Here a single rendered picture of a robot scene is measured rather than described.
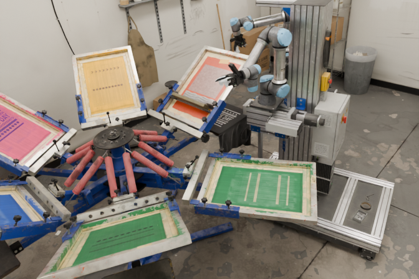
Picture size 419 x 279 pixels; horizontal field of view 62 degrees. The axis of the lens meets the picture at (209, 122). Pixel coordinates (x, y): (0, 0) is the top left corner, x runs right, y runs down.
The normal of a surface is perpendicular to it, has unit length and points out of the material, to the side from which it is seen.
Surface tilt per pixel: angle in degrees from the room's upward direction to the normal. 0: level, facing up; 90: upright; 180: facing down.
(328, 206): 0
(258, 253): 0
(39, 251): 0
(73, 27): 90
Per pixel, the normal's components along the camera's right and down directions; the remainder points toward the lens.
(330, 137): -0.51, 0.48
